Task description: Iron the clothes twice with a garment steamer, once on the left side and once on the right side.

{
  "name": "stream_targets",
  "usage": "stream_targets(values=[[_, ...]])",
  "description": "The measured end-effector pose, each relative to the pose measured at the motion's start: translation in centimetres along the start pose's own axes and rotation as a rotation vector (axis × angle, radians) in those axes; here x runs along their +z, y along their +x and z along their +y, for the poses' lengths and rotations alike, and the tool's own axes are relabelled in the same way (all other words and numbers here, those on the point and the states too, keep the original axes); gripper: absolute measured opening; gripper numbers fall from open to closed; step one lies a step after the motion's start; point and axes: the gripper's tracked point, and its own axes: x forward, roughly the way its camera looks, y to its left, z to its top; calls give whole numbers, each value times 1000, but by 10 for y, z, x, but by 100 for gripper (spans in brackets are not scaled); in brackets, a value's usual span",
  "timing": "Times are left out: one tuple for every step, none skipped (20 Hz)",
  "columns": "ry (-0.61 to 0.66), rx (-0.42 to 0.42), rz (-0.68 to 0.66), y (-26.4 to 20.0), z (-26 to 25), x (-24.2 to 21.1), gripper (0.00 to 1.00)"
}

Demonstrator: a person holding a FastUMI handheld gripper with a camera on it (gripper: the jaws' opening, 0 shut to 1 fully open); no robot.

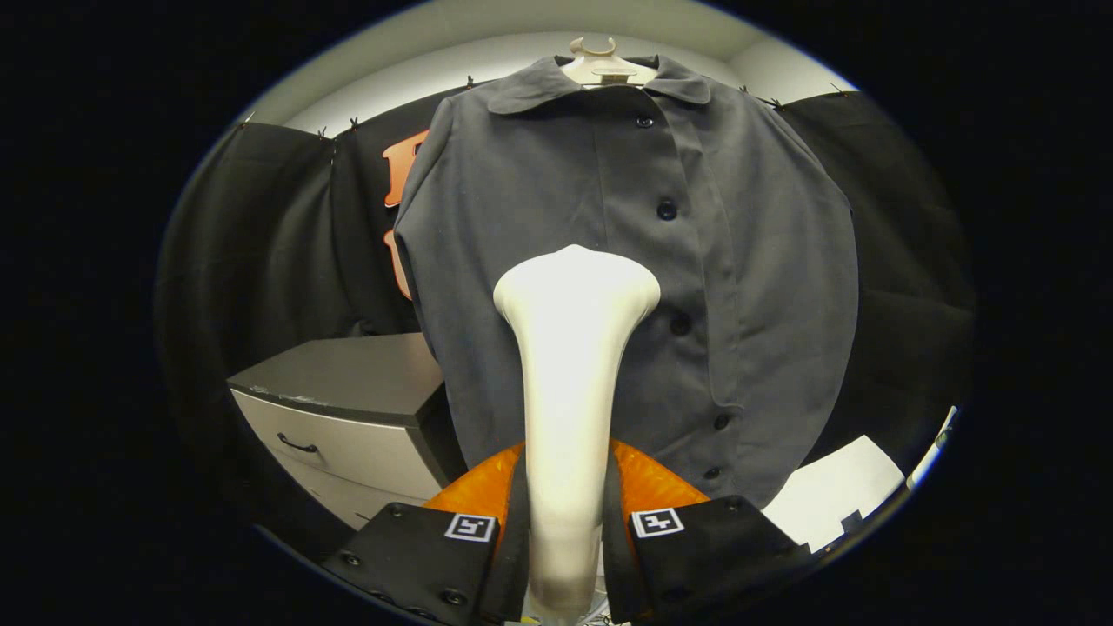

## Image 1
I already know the grey drawer cabinet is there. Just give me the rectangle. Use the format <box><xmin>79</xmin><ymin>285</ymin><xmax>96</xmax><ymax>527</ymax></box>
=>
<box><xmin>226</xmin><ymin>333</ymin><xmax>470</xmax><ymax>531</ymax></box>

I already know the cream clothes hanger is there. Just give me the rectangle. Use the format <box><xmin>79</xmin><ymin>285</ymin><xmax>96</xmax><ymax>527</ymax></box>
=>
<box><xmin>561</xmin><ymin>37</ymin><xmax>657</xmax><ymax>88</ymax></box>

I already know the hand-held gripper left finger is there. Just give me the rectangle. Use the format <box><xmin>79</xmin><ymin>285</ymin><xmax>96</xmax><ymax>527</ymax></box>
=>
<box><xmin>322</xmin><ymin>442</ymin><xmax>530</xmax><ymax>625</ymax></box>

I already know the white flat board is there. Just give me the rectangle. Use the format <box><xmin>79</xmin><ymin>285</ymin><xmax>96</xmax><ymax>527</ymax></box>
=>
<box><xmin>763</xmin><ymin>435</ymin><xmax>907</xmax><ymax>553</ymax></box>

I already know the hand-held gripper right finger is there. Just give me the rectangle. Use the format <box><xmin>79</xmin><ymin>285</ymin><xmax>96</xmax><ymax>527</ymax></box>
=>
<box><xmin>600</xmin><ymin>439</ymin><xmax>814</xmax><ymax>623</ymax></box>

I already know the grey button shirt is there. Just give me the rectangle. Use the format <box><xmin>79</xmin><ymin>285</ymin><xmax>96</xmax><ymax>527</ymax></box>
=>
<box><xmin>393</xmin><ymin>54</ymin><xmax>862</xmax><ymax>509</ymax></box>

